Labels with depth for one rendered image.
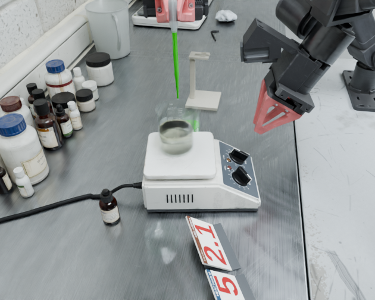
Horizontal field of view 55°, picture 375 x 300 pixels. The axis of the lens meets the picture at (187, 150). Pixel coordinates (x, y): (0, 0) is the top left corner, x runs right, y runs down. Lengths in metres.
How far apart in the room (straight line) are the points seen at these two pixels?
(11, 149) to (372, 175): 0.67
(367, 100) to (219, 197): 0.53
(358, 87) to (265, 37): 0.51
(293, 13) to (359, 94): 0.47
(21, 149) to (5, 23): 0.37
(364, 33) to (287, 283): 0.59
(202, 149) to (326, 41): 0.26
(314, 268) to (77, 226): 0.39
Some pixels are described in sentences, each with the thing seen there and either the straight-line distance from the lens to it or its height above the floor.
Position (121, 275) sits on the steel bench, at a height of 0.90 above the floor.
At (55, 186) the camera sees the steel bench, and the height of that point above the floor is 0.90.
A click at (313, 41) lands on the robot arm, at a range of 0.57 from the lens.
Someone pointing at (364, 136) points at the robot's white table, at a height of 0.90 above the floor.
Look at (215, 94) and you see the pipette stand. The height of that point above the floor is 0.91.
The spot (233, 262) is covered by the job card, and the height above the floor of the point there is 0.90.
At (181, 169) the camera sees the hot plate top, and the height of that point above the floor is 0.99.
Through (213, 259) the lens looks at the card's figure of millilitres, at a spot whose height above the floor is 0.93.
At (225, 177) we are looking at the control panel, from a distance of 0.62.
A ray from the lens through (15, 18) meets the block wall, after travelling 1.01.
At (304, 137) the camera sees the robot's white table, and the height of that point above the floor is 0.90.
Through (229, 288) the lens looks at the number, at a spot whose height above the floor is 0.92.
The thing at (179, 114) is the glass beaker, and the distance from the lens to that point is 0.63.
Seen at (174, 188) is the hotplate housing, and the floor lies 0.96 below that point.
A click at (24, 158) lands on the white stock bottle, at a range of 0.72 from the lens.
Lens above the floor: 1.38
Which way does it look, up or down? 39 degrees down
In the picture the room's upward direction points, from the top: 1 degrees counter-clockwise
